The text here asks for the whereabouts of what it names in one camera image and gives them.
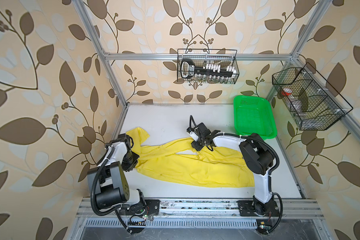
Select red capped bottle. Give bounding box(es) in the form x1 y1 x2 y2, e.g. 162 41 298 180
281 88 294 98

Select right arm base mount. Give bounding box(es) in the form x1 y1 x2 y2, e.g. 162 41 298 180
237 199 280 217

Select black wire basket centre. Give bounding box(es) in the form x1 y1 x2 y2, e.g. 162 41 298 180
177 48 240 85

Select black wire basket right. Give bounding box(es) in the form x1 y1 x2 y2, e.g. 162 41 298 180
272 63 354 131

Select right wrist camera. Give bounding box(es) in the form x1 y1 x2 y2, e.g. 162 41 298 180
187 127 199 142

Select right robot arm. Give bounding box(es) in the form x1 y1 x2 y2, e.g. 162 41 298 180
187 119 280 216

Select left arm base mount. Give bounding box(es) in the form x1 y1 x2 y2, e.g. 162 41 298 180
119 199 161 217

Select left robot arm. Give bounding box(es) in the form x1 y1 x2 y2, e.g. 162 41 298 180
87 134 148 216

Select yellow trousers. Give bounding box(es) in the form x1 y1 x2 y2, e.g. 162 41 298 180
127 127 255 188

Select black tool with white pegs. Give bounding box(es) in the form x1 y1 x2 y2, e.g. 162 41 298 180
179 58 239 79

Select black wire basket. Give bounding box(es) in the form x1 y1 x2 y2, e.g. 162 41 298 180
272 63 354 131
177 48 240 85

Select green plastic basket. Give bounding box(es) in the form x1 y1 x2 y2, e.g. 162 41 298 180
234 96 278 140

